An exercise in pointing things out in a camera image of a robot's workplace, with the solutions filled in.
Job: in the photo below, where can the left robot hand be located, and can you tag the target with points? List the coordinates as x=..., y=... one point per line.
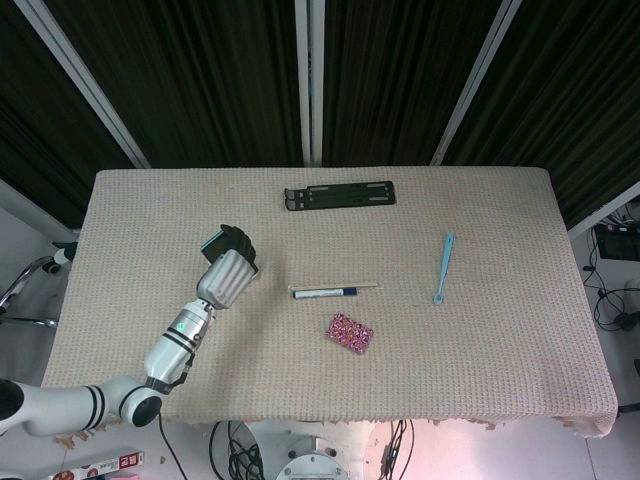
x=227, y=280

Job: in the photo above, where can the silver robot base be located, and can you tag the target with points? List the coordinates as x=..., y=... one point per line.
x=315, y=457

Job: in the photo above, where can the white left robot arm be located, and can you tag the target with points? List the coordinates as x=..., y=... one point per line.
x=170, y=345

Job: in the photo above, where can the black folded laptop stand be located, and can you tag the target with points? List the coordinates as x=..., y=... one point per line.
x=340, y=196

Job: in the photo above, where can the white blue marker pen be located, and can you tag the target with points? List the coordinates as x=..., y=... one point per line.
x=320, y=294

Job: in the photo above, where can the red patterned card deck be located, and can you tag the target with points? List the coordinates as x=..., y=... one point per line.
x=350, y=333

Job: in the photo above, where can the thin wooden stick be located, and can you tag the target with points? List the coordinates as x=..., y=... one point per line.
x=370, y=285

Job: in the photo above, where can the chrome office chair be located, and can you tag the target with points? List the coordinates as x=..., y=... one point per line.
x=30, y=280

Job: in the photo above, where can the beige woven tablecloth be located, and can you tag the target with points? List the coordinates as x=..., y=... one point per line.
x=400, y=380

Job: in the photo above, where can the dark curtain panel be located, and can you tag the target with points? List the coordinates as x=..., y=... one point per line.
x=35, y=135
x=200, y=80
x=400, y=80
x=575, y=100

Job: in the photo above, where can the light blue toothbrush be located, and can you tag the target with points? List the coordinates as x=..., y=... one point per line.
x=444, y=265

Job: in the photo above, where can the printed cardboard box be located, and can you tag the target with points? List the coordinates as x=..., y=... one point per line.
x=107, y=462

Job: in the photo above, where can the black electronic device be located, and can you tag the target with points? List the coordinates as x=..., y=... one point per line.
x=620, y=244

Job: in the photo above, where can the white frame post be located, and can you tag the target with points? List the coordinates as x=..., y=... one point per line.
x=85, y=82
x=310, y=80
x=475, y=80

